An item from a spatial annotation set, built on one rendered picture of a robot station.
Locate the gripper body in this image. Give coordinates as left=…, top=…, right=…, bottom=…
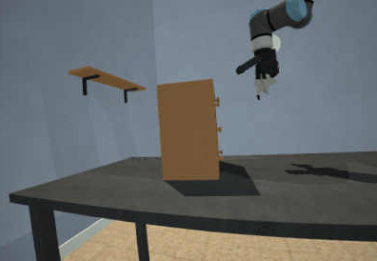
left=254, top=48, right=279, bottom=79

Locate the brown wooden chest of drawers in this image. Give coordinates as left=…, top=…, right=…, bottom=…
left=157, top=79, right=219, bottom=180

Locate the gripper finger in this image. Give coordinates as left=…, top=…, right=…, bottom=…
left=255, top=76, right=263, bottom=100
left=260, top=66, right=277, bottom=94

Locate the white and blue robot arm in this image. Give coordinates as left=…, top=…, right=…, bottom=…
left=236, top=0, right=314, bottom=74

